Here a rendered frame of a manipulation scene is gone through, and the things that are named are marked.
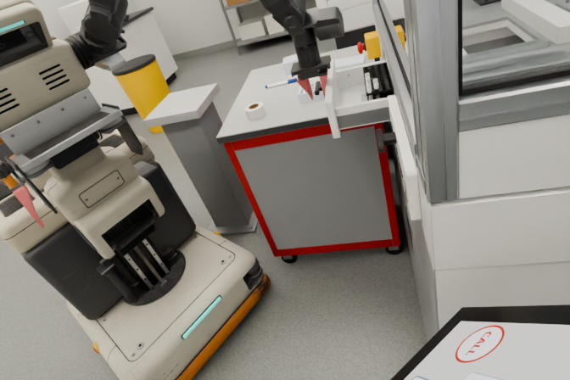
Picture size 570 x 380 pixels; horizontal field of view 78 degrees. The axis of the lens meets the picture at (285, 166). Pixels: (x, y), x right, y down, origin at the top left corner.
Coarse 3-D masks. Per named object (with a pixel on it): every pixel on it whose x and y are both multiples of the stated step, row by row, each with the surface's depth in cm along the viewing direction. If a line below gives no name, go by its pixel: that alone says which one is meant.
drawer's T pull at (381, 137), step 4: (376, 132) 72; (380, 132) 71; (392, 132) 70; (380, 136) 70; (384, 136) 70; (388, 136) 69; (392, 136) 69; (380, 140) 69; (384, 140) 69; (388, 140) 68; (392, 140) 68; (396, 140) 68; (380, 144) 68; (384, 144) 69; (388, 144) 69; (380, 148) 67; (384, 148) 67; (380, 152) 67
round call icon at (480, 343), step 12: (480, 324) 29; (492, 324) 27; (504, 324) 26; (468, 336) 28; (480, 336) 27; (492, 336) 26; (504, 336) 25; (456, 348) 28; (468, 348) 27; (480, 348) 25; (492, 348) 24; (456, 360) 26; (468, 360) 25; (480, 360) 24
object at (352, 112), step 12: (384, 60) 104; (336, 72) 107; (348, 72) 107; (360, 72) 106; (348, 84) 109; (360, 84) 108; (348, 96) 105; (360, 96) 103; (336, 108) 88; (348, 108) 87; (360, 108) 87; (372, 108) 87; (384, 108) 86; (348, 120) 89; (360, 120) 89; (372, 120) 88; (384, 120) 88
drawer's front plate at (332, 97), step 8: (328, 72) 99; (328, 80) 95; (336, 80) 105; (328, 88) 91; (336, 88) 101; (328, 96) 87; (336, 96) 97; (328, 104) 85; (336, 104) 94; (328, 112) 87; (336, 120) 88; (336, 128) 89; (336, 136) 90
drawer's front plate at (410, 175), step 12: (396, 108) 74; (396, 120) 70; (396, 132) 67; (396, 144) 72; (408, 144) 62; (408, 156) 60; (408, 168) 57; (408, 180) 57; (408, 192) 59; (408, 204) 63; (420, 216) 61
